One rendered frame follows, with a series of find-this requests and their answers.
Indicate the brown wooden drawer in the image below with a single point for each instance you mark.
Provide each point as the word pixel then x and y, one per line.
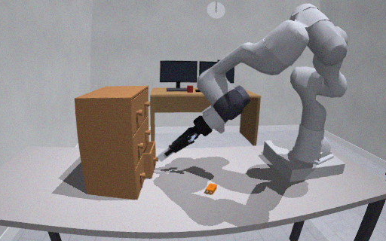
pixel 140 175
pixel 137 142
pixel 145 127
pixel 144 102
pixel 149 159
pixel 136 112

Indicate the orange nine-volt battery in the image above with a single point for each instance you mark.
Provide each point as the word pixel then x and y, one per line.
pixel 210 189

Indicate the brown wooden chest of drawers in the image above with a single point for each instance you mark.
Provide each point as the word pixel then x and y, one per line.
pixel 105 139

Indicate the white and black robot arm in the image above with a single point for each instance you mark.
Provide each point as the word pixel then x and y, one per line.
pixel 273 54

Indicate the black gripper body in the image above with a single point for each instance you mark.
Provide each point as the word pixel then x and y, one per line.
pixel 200 127

